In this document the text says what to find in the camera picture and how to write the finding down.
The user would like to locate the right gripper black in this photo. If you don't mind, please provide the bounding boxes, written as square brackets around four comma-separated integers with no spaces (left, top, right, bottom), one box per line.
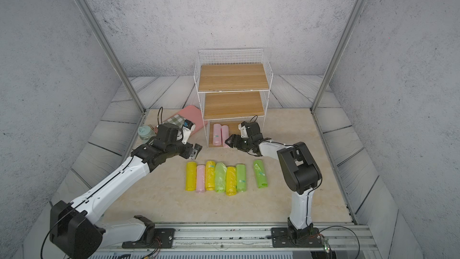
[224,134,254,152]

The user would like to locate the pink bag roll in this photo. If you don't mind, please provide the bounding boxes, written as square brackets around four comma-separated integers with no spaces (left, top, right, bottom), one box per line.
[221,125,230,148]
[212,124,222,146]
[195,165,206,193]

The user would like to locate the yellow bag roll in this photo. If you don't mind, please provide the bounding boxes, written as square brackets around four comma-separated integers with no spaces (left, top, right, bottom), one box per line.
[185,161,197,191]
[225,167,237,196]
[205,161,216,191]

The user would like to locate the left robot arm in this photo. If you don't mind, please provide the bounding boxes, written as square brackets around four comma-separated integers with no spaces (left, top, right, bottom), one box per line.
[45,120,202,259]

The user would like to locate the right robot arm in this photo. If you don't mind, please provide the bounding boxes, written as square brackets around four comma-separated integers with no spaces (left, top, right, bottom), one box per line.
[225,121,322,243]

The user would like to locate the green bag roll middle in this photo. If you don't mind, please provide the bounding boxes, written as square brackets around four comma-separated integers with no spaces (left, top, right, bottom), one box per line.
[236,164,247,193]

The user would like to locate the light green bag roll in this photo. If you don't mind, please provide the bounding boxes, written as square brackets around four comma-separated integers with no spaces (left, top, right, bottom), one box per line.
[214,162,227,193]

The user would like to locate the green checkered cloth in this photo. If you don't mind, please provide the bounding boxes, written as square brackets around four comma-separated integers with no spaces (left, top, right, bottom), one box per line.
[164,114,186,128]

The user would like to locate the pink tray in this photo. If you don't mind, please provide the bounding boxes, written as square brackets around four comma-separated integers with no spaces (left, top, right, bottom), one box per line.
[154,106,205,139]

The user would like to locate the green bag roll right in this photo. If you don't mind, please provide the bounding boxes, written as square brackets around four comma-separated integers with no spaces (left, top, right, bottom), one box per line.
[253,159,268,189]

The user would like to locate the mint green bottle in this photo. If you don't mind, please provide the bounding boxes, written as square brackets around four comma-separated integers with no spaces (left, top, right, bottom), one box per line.
[138,125,155,142]

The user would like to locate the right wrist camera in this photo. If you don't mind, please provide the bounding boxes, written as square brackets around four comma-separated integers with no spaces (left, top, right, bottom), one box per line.
[238,122,249,138]

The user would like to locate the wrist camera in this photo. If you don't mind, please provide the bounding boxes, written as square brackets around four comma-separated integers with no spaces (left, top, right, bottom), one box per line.
[182,119,195,145]
[238,122,249,138]

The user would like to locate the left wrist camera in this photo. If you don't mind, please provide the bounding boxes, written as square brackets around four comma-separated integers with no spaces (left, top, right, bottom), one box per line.
[182,119,195,145]

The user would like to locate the white wire wooden shelf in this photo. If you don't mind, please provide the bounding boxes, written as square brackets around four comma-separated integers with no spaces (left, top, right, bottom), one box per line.
[194,48,274,148]

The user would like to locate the aluminium mounting rail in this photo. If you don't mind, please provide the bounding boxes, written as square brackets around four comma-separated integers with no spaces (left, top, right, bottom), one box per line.
[93,223,381,259]

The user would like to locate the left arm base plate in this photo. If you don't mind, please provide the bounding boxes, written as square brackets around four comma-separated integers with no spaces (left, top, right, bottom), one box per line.
[122,228,176,249]

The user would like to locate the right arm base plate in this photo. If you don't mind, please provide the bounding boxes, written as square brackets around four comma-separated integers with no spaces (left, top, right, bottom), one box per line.
[271,227,324,248]

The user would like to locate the left aluminium frame post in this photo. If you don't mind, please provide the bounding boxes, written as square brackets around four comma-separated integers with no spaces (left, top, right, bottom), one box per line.
[74,0,146,115]

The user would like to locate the aluminium frame post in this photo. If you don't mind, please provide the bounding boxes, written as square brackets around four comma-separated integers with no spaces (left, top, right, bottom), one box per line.
[74,0,146,115]
[310,0,366,115]

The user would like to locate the right aluminium frame post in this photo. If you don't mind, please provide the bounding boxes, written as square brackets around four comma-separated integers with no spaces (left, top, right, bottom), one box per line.
[310,0,366,115]

